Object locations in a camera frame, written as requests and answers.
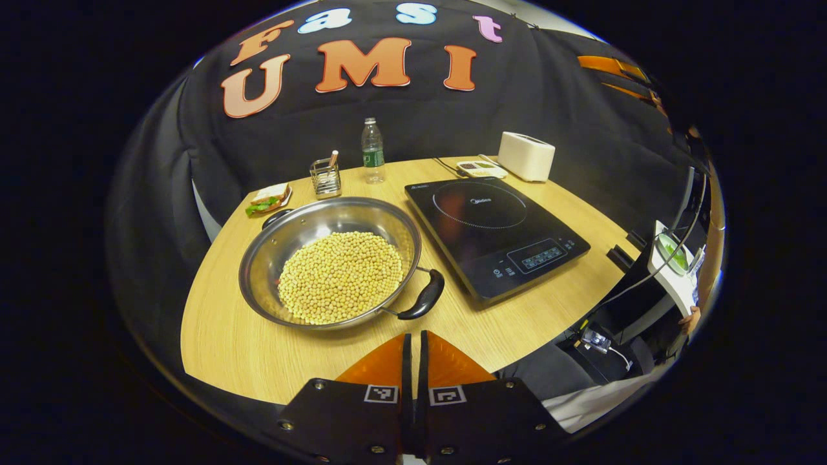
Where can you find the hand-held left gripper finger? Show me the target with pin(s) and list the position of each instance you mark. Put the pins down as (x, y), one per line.
(423, 374)
(408, 374)

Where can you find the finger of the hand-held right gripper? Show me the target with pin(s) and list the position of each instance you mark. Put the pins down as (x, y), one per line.
(614, 63)
(633, 93)

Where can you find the black induction cooktop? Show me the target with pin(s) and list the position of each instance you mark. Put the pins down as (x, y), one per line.
(491, 239)

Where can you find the pile of soybeans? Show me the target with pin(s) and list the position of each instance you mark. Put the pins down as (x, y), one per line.
(339, 278)

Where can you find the white and green device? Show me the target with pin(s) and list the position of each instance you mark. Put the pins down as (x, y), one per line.
(675, 278)

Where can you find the white toaster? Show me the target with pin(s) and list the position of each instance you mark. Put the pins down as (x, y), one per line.
(526, 157)

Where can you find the white divided dish with beans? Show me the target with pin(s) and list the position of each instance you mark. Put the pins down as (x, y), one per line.
(481, 169)

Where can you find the person's white garment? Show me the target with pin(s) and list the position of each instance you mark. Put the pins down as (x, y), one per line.
(601, 403)

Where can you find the black backdrop cloth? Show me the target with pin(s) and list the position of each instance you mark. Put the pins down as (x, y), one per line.
(426, 123)

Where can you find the small white plate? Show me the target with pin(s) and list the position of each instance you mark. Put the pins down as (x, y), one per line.
(286, 194)

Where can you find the clear plastic water bottle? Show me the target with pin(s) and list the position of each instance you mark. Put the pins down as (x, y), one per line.
(373, 155)

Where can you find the sandwich with lettuce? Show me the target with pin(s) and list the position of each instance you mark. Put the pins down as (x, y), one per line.
(266, 199)

